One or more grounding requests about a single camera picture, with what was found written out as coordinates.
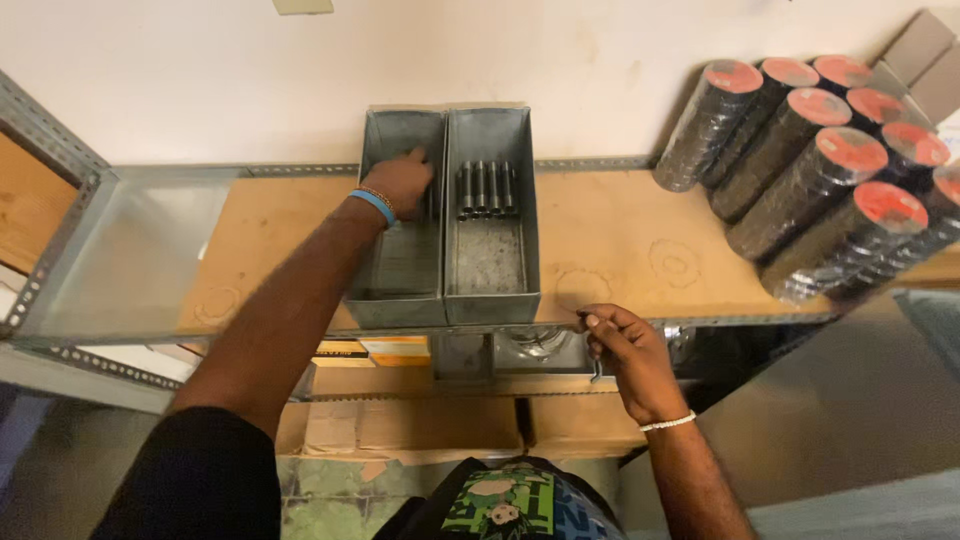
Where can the clear plastic bag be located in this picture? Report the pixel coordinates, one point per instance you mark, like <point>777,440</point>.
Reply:
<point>540,343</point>

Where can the steel socket cylinder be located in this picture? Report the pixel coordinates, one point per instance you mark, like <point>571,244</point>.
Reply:
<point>495,187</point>
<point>466,187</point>
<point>508,186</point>
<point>480,187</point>

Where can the black printed t-shirt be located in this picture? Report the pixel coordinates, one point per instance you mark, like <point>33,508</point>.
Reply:
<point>195,480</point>

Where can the brown wooden shelf board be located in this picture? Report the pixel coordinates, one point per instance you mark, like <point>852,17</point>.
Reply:
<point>600,225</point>

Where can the orange and white carton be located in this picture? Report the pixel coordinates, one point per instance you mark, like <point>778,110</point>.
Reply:
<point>396,349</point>
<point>341,352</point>

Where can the grey slotted metal rack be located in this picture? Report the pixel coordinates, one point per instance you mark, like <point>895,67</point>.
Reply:
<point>46,129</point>

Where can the small metal hook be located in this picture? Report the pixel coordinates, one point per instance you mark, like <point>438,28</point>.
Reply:
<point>597,371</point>

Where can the person's right fingers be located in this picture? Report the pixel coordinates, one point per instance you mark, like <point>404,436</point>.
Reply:
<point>600,326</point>

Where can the person's left fingers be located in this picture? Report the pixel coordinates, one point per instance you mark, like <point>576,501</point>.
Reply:
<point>417,155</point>

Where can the person's left hand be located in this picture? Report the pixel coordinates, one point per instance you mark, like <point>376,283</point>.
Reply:
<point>401,187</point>

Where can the beige wall plate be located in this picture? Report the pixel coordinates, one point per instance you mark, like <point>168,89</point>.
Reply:
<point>301,6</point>

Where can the large brown cardboard carton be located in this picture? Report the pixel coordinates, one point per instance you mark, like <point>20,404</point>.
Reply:
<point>405,427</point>
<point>581,424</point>

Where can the stack of wrapped black discs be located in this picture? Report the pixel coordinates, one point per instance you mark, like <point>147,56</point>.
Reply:
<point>795,180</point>

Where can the brown cardboard box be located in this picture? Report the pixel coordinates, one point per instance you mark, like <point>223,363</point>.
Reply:
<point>941,86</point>
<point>919,41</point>

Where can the person's right hand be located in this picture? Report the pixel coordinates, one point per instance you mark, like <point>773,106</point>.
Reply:
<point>637,364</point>

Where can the small grey metal bin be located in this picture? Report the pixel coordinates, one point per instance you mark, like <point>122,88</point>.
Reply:
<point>461,356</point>
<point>510,364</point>

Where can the blue rubber wristband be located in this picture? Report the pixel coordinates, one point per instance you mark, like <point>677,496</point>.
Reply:
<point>373,202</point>

